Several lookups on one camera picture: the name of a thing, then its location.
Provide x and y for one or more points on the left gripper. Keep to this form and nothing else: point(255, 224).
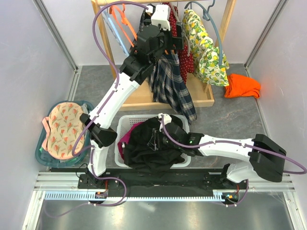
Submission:
point(178, 42)

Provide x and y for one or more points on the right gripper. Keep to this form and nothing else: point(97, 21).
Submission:
point(155, 142)

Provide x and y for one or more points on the black skirt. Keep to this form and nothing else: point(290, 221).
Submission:
point(141, 158)

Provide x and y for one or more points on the magenta pleated skirt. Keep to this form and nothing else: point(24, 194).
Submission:
point(125, 139)

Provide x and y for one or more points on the navy plaid skirt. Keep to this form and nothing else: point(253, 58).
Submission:
point(167, 86)

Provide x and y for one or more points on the orange hanger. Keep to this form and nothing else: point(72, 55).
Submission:
point(124, 21)

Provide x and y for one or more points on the light blue hanger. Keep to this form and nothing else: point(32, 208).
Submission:
point(115, 32)

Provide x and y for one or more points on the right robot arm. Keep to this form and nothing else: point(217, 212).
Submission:
point(258, 157)

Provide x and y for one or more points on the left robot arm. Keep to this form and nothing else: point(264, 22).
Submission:
point(152, 41)

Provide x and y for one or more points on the grey hanger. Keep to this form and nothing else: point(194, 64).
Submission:
point(178, 20)

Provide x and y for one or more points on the red polka dot garment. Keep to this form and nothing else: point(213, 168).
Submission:
point(185, 62)

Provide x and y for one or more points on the white plastic laundry basket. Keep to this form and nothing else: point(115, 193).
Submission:
point(125, 124)

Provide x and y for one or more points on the lemon print garment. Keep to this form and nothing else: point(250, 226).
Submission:
point(209, 62)

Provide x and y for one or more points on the wooden clothes rack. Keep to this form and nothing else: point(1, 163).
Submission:
point(141, 99)

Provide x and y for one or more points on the orange cloth on floor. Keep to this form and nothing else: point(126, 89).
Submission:
point(242, 86)

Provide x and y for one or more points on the floral tulip cloth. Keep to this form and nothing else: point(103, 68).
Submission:
point(63, 127)

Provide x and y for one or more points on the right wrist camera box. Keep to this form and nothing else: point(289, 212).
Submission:
point(164, 118)

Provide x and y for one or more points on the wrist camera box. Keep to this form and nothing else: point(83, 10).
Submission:
point(164, 118)
point(159, 16)

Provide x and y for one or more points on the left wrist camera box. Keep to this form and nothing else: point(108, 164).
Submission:
point(159, 16)

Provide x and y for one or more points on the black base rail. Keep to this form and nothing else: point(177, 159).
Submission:
point(175, 182)

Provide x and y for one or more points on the white slotted cable duct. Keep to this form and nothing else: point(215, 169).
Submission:
point(98, 196)

